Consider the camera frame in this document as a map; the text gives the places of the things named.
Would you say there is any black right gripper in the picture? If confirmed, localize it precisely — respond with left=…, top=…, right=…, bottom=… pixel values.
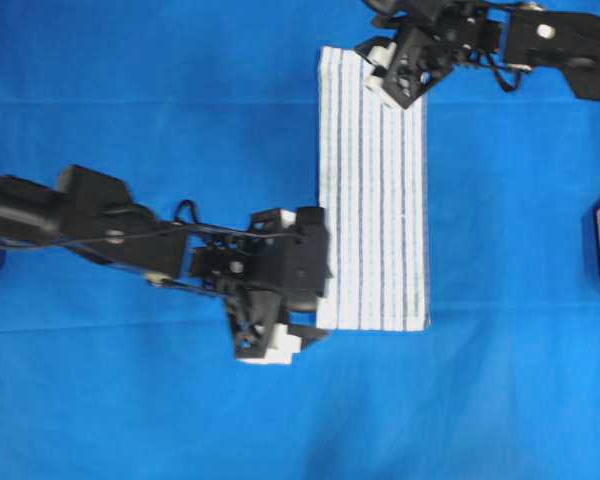
left=354, top=24, right=460, bottom=110

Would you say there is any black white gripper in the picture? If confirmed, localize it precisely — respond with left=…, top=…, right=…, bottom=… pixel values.
left=189, top=206, right=330, bottom=365

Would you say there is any white blue-striped towel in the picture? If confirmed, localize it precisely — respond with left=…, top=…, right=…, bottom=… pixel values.
left=316, top=46, right=431, bottom=332

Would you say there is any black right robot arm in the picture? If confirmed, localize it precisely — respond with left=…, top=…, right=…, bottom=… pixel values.
left=354, top=1, right=600, bottom=109

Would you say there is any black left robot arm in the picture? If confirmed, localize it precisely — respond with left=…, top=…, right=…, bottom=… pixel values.
left=0, top=165, right=330, bottom=365

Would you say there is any blue table cloth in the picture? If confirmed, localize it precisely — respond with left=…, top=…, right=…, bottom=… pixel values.
left=0, top=1, right=600, bottom=479

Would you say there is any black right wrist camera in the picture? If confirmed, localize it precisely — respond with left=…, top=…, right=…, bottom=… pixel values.
left=363, top=0, right=453, bottom=30

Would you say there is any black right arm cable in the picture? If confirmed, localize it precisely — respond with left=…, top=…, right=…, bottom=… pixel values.
left=479, top=49, right=536, bottom=94

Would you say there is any black camera cable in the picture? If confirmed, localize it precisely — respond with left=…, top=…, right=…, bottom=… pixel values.
left=69, top=199, right=301, bottom=251

